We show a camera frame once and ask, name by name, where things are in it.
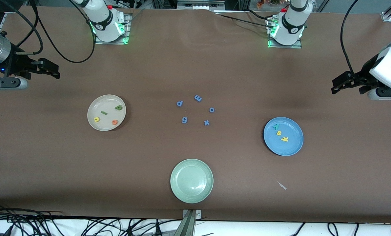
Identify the blue foam letter g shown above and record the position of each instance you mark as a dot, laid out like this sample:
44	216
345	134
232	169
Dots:
182	120

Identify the yellow foam letter k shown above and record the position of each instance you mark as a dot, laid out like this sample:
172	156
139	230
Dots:
284	139

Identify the small white paper scrap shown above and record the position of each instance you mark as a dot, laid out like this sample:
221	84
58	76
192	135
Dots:
282	186

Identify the beige brown round plate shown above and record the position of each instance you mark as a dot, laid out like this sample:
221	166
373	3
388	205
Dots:
107	101

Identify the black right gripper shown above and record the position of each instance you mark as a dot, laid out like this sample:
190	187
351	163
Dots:
17	62

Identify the blue foam letter p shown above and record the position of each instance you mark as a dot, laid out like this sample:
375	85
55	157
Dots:
180	105

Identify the grey metal box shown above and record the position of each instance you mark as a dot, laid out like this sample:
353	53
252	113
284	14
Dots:
198	5

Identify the green foam letter p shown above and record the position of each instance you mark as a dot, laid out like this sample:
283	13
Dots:
116	108

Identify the orange artificial flowers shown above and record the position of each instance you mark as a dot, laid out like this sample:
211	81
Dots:
261	3

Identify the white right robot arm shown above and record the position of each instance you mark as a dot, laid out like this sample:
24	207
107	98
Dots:
102	19

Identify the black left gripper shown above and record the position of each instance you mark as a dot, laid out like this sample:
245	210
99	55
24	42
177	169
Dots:
365	71

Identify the brown table cover sheet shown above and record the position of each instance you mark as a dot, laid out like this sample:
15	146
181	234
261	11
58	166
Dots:
51	157

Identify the grey metal camera bracket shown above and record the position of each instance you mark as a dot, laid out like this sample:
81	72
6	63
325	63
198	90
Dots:
189	226

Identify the blue foam letter m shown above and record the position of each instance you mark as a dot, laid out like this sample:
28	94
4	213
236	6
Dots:
198	98

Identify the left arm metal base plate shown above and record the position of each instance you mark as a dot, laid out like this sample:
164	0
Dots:
297	46

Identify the blue round plate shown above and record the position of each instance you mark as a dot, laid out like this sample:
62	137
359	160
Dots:
290	147

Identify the pale green round plate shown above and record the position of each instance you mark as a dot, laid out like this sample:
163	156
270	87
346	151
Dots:
191	181

